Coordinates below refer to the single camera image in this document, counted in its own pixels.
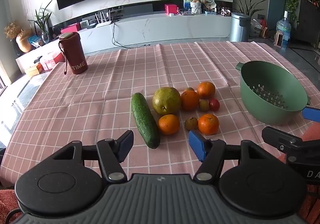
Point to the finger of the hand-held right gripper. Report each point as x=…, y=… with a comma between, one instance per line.
x=282, y=137
x=312, y=114

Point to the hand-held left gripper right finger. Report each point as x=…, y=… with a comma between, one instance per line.
x=196, y=146

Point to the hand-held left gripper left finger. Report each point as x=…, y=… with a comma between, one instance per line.
x=125, y=146

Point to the small brown longan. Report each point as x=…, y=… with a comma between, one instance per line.
x=203, y=105
x=191, y=123
x=189, y=89

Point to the orange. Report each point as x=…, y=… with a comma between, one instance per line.
x=190, y=101
x=208, y=124
x=206, y=89
x=169, y=124

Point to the green cucumber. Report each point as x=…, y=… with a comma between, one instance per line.
x=145, y=120

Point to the green plastic colander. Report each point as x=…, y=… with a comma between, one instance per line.
x=272, y=99

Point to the large green pear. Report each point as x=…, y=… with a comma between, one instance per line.
x=166, y=101

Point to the red cherry tomato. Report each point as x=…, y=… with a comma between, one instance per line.
x=214, y=104

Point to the pink checked tablecloth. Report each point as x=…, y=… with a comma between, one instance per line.
x=100, y=81

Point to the blue water jug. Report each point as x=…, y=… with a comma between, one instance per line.
x=283, y=30

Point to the dark wooden cabinet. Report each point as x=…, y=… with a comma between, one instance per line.
x=306, y=21

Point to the white shopping bag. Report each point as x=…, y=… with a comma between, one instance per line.
x=256, y=29

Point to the dark red tumbler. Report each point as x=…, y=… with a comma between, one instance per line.
x=74, y=55

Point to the red gift boxes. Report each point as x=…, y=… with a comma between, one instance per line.
x=51, y=61

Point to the grey pedal bin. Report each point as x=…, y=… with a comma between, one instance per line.
x=238, y=27

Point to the white marble media console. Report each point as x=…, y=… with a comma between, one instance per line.
x=162, y=27

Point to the white router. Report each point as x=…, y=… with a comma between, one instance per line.
x=103, y=21

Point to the long-leaf potted plant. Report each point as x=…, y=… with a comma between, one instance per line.
x=246, y=5

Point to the pink flat box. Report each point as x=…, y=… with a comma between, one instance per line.
x=70, y=28

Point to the red textured cloth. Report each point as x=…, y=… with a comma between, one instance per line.
x=7, y=204

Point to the red box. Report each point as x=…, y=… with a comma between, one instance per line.
x=171, y=8

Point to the teddy bear bouquet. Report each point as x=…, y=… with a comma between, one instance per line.
x=196, y=3

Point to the green plant in glass vase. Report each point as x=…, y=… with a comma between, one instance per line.
x=43, y=22

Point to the dried flowers in brown vase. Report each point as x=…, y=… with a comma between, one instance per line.
x=21, y=38

